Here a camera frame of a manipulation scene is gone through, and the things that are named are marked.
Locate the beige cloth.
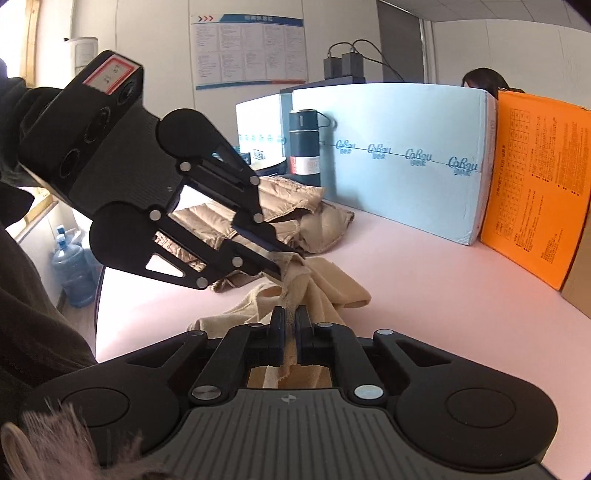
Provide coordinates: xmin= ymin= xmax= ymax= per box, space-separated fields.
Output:
xmin=187 ymin=251 xmax=372 ymax=391

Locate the wooden window frame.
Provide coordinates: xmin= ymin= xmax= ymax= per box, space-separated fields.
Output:
xmin=9 ymin=0 xmax=63 ymax=245

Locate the white appliance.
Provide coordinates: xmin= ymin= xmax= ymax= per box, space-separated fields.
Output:
xmin=69 ymin=37 xmax=100 ymax=86

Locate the furry sleeve cuff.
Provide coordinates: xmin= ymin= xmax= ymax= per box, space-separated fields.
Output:
xmin=0 ymin=401 xmax=144 ymax=480

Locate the beige quilted jacket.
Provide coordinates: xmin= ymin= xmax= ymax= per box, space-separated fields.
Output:
xmin=154 ymin=174 xmax=355 ymax=292

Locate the large brown cardboard box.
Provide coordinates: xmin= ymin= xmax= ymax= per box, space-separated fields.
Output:
xmin=561 ymin=226 xmax=591 ymax=319

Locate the light blue taped box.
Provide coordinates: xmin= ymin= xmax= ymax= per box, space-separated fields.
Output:
xmin=291 ymin=83 xmax=499 ymax=245

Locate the orange printed box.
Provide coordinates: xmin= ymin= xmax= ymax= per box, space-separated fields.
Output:
xmin=480 ymin=90 xmax=591 ymax=291

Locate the blue water jug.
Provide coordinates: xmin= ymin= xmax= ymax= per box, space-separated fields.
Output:
xmin=55 ymin=224 xmax=100 ymax=273
xmin=51 ymin=235 xmax=98 ymax=308

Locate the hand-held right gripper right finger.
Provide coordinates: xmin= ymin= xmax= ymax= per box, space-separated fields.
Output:
xmin=295 ymin=305 xmax=463 ymax=407

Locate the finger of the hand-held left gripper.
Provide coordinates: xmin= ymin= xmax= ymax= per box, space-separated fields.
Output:
xmin=139 ymin=209 xmax=284 ymax=292
xmin=178 ymin=136 xmax=303 ymax=254

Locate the person's dark jacket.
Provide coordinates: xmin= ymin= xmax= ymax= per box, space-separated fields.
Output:
xmin=0 ymin=217 xmax=100 ymax=425

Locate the black thermos bottle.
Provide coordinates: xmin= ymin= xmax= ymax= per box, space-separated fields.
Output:
xmin=288 ymin=109 xmax=332 ymax=188

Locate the person's left forearm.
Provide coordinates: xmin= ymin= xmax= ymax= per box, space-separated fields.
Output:
xmin=0 ymin=76 xmax=63 ymax=222

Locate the wall poster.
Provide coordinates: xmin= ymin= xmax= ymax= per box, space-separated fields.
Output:
xmin=189 ymin=13 xmax=308 ymax=90

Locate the dark grey door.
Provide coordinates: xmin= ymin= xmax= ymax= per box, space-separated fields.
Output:
xmin=376 ymin=0 xmax=426 ymax=85

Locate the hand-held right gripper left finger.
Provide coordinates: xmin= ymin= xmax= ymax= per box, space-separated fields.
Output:
xmin=122 ymin=305 xmax=287 ymax=405

